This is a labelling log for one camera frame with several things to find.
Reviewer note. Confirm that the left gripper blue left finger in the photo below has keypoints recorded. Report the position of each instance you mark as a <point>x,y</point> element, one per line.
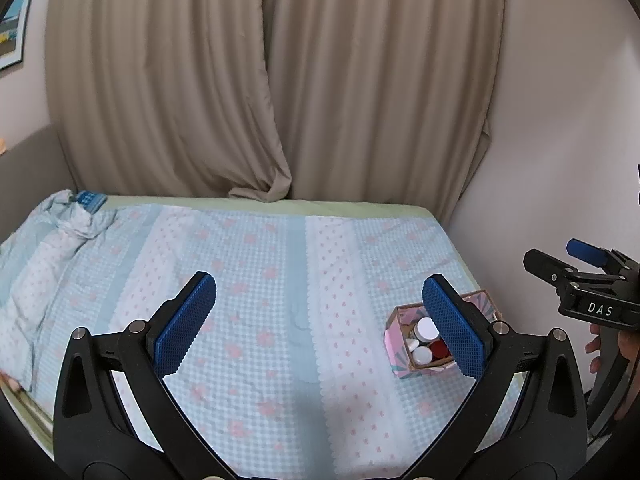
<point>114,417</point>

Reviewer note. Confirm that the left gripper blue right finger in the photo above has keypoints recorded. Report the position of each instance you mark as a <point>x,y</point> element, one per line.
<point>524,417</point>

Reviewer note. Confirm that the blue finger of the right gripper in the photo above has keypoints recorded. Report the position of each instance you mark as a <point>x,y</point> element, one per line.
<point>587,253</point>
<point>549,269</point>

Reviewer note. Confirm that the red carton box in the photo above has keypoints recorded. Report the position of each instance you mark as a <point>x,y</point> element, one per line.
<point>439,350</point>

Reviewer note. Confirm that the white black cream jar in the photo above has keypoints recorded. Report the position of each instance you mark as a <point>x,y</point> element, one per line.
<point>422,356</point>

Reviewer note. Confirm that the pink cardboard box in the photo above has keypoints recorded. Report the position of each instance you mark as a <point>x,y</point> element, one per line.
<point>398,337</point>

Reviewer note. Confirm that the white earbuds case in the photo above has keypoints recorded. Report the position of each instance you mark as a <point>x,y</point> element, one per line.
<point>412,344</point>

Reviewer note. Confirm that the blue checkered bed sheet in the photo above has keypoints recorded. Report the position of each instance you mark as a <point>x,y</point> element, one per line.
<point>288,377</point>

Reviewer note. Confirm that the blue patterned small box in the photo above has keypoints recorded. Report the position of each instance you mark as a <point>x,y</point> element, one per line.
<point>91,201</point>

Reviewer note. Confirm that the beige curtain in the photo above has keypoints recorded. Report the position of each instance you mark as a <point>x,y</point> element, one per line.
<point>382,101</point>

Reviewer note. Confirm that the framed wall picture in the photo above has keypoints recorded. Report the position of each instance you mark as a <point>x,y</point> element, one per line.
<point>13,26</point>

